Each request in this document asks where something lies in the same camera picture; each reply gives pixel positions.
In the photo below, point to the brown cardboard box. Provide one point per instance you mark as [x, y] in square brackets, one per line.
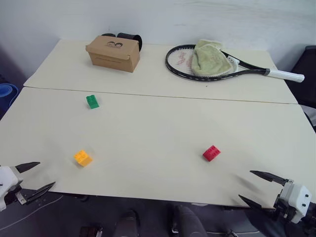
[112, 54]

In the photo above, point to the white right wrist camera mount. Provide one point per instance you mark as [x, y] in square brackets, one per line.
[297, 198]

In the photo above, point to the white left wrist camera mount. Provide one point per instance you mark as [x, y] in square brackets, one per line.
[7, 180]

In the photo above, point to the black tennis racket white grip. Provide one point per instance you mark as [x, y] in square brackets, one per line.
[187, 74]

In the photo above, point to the yellow toy brick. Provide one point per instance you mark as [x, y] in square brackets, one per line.
[83, 158]

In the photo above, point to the blue round container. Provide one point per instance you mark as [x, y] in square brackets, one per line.
[7, 93]

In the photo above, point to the dark rounded robot foot shape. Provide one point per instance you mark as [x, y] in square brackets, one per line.
[128, 223]
[188, 221]

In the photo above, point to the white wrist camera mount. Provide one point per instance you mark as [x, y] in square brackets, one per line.
[7, 180]
[297, 198]

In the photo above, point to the black cylindrical object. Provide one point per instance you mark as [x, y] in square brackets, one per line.
[108, 35]
[133, 39]

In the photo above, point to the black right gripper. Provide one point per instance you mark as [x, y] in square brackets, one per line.
[284, 208]

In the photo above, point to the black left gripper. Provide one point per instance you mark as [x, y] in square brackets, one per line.
[11, 193]

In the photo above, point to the pale green towel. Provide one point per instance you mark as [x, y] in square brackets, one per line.
[209, 60]

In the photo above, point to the green toy brick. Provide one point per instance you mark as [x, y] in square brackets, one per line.
[92, 101]

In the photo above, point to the red toy brick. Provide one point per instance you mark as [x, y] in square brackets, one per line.
[211, 153]

